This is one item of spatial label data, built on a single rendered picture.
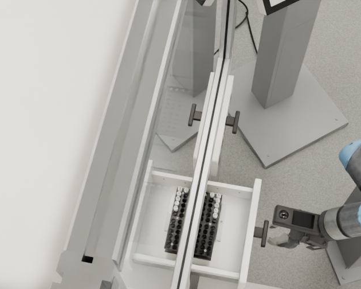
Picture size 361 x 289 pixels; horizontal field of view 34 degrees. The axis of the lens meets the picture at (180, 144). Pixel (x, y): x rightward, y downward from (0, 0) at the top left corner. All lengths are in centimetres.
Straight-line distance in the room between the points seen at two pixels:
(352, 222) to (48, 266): 97
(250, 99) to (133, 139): 229
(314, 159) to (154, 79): 223
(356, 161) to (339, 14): 177
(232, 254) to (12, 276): 120
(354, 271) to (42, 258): 215
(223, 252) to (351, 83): 150
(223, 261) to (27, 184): 117
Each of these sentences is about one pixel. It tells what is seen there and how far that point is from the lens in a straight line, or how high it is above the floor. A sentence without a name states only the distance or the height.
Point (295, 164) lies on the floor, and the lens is 266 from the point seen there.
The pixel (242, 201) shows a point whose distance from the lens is 167.
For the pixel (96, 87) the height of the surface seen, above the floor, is 197.
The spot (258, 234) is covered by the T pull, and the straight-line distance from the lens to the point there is 157.
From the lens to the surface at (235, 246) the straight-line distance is 163.
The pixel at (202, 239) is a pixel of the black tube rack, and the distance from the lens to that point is 156.
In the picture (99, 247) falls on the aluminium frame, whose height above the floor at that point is 199.
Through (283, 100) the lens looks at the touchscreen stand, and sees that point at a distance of 276.
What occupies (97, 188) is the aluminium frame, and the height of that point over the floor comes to 199.
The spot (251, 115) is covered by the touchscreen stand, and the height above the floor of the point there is 4.
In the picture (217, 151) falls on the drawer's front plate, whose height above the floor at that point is 93.
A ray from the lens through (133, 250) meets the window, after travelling 61.
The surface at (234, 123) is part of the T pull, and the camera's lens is 169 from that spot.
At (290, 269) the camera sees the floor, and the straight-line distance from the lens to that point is 250.
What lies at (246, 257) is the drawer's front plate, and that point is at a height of 93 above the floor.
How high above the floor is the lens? 240
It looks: 64 degrees down
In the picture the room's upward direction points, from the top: 3 degrees counter-clockwise
